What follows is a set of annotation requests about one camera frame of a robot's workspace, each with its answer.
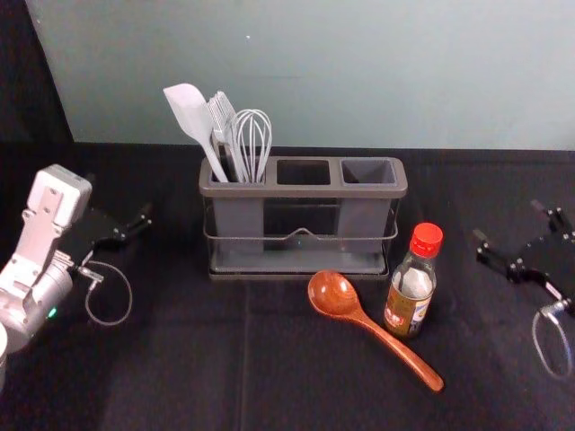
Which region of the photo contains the black table cloth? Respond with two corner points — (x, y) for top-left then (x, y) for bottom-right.
(0, 141), (575, 431)

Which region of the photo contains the glass sauce bottle, red cap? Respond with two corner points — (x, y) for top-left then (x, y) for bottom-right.
(384, 222), (444, 340)

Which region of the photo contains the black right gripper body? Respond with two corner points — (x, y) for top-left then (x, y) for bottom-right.
(507, 230), (575, 312)

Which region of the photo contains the grey wire whisk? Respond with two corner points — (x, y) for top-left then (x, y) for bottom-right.
(230, 108), (274, 183)

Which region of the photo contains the thin right gripper cable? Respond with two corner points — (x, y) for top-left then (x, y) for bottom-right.
(531, 299), (575, 379)

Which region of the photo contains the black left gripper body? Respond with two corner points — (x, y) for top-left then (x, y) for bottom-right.
(56, 207), (120, 268)

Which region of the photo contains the white silicone spatula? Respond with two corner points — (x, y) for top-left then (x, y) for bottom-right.
(162, 83), (231, 183)

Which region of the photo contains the thin gripper cable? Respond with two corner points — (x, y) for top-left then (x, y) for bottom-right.
(74, 259), (134, 327)
(531, 299), (575, 379)

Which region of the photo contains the grey slotted turner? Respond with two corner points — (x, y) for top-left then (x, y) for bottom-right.
(206, 91), (247, 183)

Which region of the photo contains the grey utensil caddy, wire frame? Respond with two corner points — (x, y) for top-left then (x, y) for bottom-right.
(199, 156), (409, 282)

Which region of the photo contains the brown wooden spoon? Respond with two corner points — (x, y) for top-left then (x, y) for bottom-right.
(306, 268), (446, 393)

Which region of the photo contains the black backdrop cloth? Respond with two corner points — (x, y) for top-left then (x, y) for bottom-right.
(0, 0), (76, 145)

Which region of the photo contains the thin left gripper cable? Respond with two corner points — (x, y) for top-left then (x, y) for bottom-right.
(74, 259), (134, 327)

